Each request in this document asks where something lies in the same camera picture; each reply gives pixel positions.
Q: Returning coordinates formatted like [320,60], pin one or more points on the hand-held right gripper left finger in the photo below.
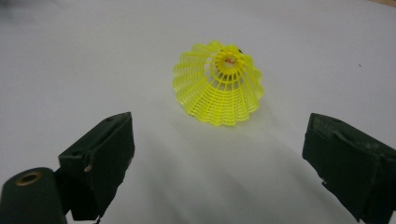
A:
[96,161]

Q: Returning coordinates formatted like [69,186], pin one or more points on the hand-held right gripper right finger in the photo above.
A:
[351,168]

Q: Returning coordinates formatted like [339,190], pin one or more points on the yellow plastic shuttlecock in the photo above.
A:
[218,96]

